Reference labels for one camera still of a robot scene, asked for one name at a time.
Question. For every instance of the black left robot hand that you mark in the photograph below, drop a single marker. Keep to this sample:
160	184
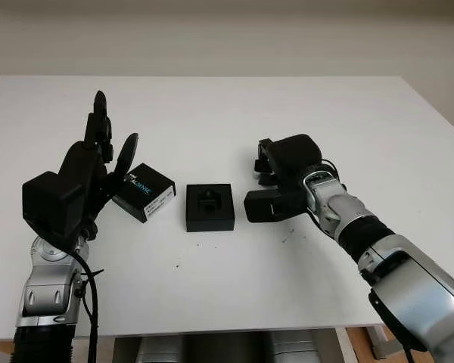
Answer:
87	170

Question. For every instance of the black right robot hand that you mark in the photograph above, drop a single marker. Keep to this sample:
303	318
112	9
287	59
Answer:
293	159

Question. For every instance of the black RealSense box lid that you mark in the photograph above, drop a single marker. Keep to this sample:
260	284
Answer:
151	196

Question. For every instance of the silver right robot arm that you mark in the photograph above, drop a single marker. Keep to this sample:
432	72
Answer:
401	272

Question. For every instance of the black box base foam insert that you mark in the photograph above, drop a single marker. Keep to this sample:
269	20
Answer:
212	219

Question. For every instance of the white table leg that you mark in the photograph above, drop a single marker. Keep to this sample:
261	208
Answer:
348	348

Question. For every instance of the grey metal stand base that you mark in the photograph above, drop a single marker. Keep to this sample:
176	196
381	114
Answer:
380	340

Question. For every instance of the grey black robot torso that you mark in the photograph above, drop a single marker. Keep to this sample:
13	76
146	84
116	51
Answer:
212	348

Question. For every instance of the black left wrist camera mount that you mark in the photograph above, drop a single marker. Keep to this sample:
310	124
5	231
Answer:
49	204

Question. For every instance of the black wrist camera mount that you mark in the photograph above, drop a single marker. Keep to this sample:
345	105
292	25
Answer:
261	206
49	204

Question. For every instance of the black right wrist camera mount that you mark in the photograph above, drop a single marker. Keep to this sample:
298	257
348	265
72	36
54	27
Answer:
261	206

